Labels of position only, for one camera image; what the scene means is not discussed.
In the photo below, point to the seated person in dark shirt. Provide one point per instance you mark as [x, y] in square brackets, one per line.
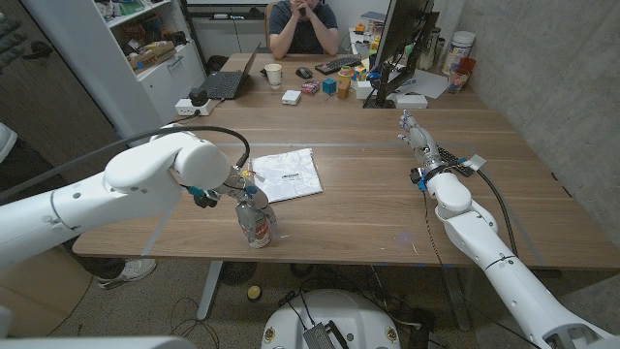
[302, 34]

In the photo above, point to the grey table leg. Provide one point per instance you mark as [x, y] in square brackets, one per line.
[209, 291]
[456, 300]

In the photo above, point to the black round floor fan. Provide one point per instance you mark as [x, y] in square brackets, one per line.
[237, 272]

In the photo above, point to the black computer monitor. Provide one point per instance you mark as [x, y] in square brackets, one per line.
[402, 26]

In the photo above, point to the cardboard box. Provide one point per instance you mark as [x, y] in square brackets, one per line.
[152, 54]

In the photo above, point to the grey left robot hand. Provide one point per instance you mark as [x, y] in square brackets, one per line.
[242, 186]

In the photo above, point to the clear plastic bag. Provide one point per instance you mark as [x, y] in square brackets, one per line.
[288, 177]

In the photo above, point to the flat white box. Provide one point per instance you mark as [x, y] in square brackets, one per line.
[411, 101]

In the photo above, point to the white paper sheet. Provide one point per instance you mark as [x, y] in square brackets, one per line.
[428, 83]

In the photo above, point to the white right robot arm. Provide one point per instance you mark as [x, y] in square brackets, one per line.
[470, 228]

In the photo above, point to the rubik's cube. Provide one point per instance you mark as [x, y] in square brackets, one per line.
[360, 73]

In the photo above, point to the white power strip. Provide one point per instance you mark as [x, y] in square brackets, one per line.
[186, 107]

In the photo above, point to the white shelf cabinet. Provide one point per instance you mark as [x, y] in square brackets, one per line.
[111, 72]

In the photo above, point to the white cube box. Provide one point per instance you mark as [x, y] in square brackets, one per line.
[363, 90]

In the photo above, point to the wooden block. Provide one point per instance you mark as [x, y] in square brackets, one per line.
[343, 90]

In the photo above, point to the red and white soup can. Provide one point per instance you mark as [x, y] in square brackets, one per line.
[259, 237]

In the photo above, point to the black power adapter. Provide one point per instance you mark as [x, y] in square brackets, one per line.
[197, 97]

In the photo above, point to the white canister with label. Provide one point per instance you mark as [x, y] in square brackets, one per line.
[459, 48]

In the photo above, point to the black keyboard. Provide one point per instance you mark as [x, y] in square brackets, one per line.
[338, 65]

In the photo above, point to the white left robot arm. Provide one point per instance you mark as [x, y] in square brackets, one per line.
[121, 189]

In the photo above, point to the black remote control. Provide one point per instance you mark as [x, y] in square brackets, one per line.
[448, 155]

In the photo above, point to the black laptop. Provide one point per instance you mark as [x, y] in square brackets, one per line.
[223, 85]

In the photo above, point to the yellow ball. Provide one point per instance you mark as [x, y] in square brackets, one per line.
[254, 292]

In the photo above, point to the white robot torso base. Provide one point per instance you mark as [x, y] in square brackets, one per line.
[331, 320]

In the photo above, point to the black computer mouse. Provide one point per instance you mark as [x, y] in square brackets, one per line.
[304, 72]

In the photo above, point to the colourful stacking toy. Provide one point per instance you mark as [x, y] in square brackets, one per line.
[345, 72]

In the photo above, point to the blue cube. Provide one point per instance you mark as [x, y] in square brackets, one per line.
[329, 86]

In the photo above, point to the red puzzle box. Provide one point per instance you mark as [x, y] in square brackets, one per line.
[310, 87]

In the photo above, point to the small white square box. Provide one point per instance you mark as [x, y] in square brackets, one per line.
[291, 97]

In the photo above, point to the black monitor stand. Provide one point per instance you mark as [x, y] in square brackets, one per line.
[385, 87]

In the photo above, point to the white paper cup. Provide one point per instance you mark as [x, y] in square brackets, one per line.
[274, 75]

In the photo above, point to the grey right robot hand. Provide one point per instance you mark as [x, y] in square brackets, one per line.
[424, 145]

